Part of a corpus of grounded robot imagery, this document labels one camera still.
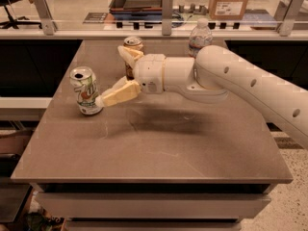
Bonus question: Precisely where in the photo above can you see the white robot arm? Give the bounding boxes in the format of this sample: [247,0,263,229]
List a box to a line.
[95,45,308,148]

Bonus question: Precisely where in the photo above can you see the black office chair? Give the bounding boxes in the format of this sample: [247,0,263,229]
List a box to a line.
[0,0,43,31]

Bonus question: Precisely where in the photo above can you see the middle metal railing post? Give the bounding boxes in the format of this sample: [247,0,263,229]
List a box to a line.
[162,0,173,36]

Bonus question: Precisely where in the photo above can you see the right metal railing post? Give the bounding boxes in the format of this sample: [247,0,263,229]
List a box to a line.
[277,0,304,37]

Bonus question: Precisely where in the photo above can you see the gold soda can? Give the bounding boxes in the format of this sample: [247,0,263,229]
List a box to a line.
[123,37,144,80]

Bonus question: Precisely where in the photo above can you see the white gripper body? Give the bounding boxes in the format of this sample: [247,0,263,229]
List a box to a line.
[133,54,166,94]

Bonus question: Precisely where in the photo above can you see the cardboard box with label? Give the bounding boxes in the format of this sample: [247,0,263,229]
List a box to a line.
[208,0,248,20]

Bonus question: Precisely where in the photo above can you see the clear plastic water bottle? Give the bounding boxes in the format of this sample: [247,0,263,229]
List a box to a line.
[189,18,213,58]

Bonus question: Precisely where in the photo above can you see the metal railing post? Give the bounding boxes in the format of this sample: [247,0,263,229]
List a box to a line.
[33,0,57,36]
[277,0,304,37]
[162,0,173,36]

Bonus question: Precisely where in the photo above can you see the white green 7up can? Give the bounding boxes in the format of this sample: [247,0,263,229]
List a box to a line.
[69,66,102,116]

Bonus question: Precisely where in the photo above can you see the left metal railing post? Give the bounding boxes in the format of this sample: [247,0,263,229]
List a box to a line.
[33,0,57,36]

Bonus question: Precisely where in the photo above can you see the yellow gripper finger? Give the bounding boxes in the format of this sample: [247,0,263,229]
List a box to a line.
[99,77,141,107]
[117,45,144,69]

